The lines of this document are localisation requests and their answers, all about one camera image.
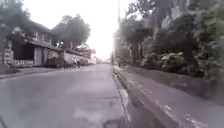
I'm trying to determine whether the utility pole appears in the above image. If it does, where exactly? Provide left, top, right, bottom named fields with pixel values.
left=116, top=0, right=122, bottom=68

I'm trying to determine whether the person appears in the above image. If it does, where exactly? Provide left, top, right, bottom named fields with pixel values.
left=73, top=56, right=79, bottom=69

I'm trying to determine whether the raised concrete kerb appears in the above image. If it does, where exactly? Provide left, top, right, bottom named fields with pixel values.
left=112, top=65, right=188, bottom=128

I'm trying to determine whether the large dark tree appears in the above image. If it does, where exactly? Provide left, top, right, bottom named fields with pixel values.
left=51, top=13, right=92, bottom=51

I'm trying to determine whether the grey asphalt road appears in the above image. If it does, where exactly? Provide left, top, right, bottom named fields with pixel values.
left=0, top=63, right=129, bottom=128

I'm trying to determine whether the row of trees and bushes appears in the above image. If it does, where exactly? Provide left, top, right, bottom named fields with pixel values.
left=113, top=0, right=224, bottom=81

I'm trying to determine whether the building with dark roof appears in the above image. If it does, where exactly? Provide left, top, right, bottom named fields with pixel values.
left=0, top=19, right=98, bottom=69

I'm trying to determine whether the grey concrete pavement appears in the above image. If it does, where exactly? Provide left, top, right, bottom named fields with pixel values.
left=116, top=66, right=224, bottom=128

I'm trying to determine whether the grey pavement strip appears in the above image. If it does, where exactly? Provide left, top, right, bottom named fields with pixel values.
left=0, top=66, right=64, bottom=80

